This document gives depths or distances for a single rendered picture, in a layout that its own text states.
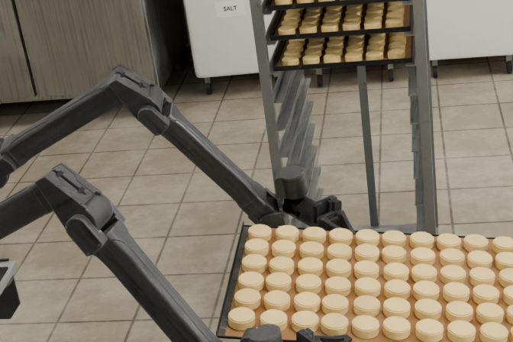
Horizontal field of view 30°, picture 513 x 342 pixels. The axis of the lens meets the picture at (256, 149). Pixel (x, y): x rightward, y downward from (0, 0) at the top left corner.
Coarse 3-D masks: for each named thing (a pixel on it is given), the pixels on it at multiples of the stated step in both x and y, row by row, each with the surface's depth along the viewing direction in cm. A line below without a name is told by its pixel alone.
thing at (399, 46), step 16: (400, 32) 289; (288, 48) 290; (304, 48) 293; (320, 48) 289; (336, 48) 284; (352, 48) 282; (368, 48) 281; (384, 48) 284; (400, 48) 278; (288, 64) 280; (304, 64) 280
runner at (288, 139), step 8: (304, 80) 344; (304, 88) 337; (296, 96) 325; (304, 96) 330; (296, 104) 325; (304, 104) 325; (296, 112) 318; (296, 120) 313; (288, 128) 305; (296, 128) 307; (288, 136) 302; (280, 144) 291; (288, 144) 297; (280, 152) 289; (288, 152) 292
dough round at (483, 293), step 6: (474, 288) 185; (480, 288) 184; (486, 288) 184; (492, 288) 184; (474, 294) 183; (480, 294) 183; (486, 294) 183; (492, 294) 183; (498, 294) 183; (474, 300) 183; (480, 300) 182; (486, 300) 182; (492, 300) 182
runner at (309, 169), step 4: (312, 148) 355; (316, 148) 354; (312, 152) 352; (316, 152) 352; (308, 156) 347; (312, 156) 348; (308, 160) 346; (312, 160) 346; (308, 164) 343; (312, 164) 343; (308, 168) 340; (312, 168) 340; (308, 172) 338; (312, 172) 337; (308, 176) 335; (308, 180) 332; (308, 184) 329; (308, 188) 327; (292, 220) 306; (296, 220) 308; (292, 224) 305; (296, 224) 305; (300, 224) 305
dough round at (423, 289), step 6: (420, 282) 186; (426, 282) 186; (432, 282) 186; (414, 288) 185; (420, 288) 185; (426, 288) 185; (432, 288) 185; (438, 288) 185; (414, 294) 185; (420, 294) 183; (426, 294) 183; (432, 294) 183; (438, 294) 184
